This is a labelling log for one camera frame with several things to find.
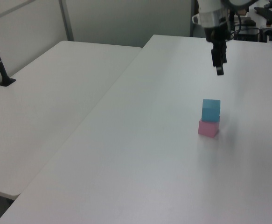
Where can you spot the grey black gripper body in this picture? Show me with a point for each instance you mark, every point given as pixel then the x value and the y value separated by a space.
pixel 216 25

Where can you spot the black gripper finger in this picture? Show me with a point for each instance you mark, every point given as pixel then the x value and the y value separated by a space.
pixel 217 59
pixel 225 54

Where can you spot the blue cube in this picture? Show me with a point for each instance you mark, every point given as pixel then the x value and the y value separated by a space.
pixel 210 112

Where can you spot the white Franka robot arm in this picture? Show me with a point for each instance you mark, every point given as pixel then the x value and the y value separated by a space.
pixel 208 4

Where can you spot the pink cube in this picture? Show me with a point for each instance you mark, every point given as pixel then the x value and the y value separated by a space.
pixel 207 129

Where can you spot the white cup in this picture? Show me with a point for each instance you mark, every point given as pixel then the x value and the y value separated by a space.
pixel 195 19

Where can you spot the black equipment box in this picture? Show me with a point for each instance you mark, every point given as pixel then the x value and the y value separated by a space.
pixel 248 35

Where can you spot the dark computer mouse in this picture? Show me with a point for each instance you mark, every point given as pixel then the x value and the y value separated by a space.
pixel 248 22

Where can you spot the black keyboard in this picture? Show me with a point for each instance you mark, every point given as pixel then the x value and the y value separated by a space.
pixel 269 15

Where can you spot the grey partition post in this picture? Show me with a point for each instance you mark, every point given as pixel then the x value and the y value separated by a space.
pixel 67 19

